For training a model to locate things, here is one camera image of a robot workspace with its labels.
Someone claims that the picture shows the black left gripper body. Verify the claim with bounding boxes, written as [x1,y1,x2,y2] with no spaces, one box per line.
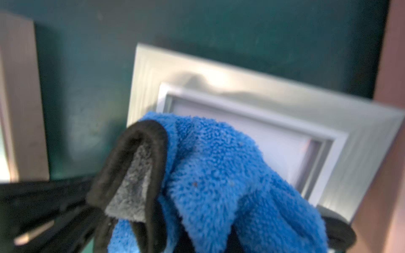
[1,178,103,253]

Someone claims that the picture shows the blue black-edged cloth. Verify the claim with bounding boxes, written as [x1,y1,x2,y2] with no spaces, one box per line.
[86,112,356,253]

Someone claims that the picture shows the grey-green picture frame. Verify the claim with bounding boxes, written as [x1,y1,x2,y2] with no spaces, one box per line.
[128,44,405,221]

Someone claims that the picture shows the pink picture frame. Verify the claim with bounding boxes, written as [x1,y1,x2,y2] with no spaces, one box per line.
[1,12,50,183]
[349,1,405,253]

